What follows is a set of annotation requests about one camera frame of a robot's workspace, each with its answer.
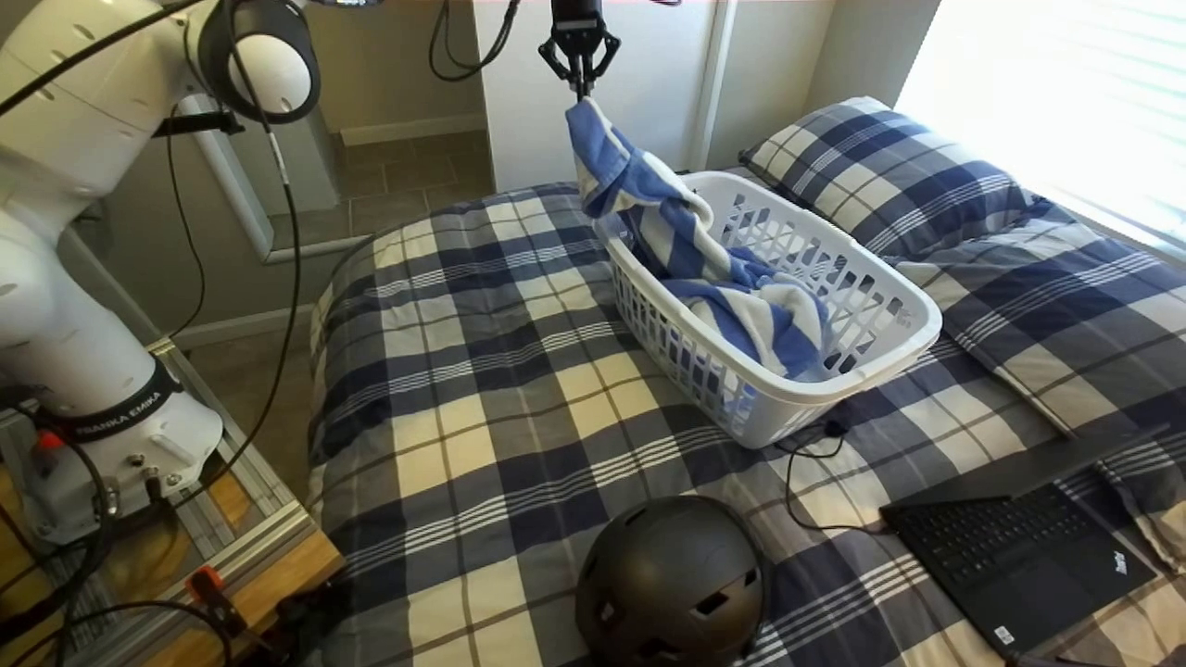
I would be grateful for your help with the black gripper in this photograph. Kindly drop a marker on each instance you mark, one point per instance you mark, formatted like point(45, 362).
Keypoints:
point(580, 24)

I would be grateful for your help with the blue white striped towel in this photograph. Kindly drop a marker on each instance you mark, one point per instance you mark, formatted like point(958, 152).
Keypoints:
point(668, 228)

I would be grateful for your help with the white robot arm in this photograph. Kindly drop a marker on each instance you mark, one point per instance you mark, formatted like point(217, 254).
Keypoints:
point(87, 90)

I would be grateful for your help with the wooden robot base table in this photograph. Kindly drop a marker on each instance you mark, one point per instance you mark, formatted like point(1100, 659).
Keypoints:
point(248, 530)

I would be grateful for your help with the white plastic laundry basket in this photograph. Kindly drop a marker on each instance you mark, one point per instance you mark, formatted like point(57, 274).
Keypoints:
point(878, 316)

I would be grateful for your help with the plaid pillow near window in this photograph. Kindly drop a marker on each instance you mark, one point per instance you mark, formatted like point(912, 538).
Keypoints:
point(888, 179)

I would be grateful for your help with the plaid bed comforter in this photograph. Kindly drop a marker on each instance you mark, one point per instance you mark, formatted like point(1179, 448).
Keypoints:
point(484, 414)

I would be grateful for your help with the white window blinds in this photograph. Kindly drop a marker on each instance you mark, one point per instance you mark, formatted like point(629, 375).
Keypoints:
point(1077, 96)

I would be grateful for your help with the black bicycle helmet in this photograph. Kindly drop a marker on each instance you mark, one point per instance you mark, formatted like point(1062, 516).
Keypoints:
point(671, 583)

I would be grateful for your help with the black laptop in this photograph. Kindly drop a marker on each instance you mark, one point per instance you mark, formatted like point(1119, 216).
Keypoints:
point(1017, 556)

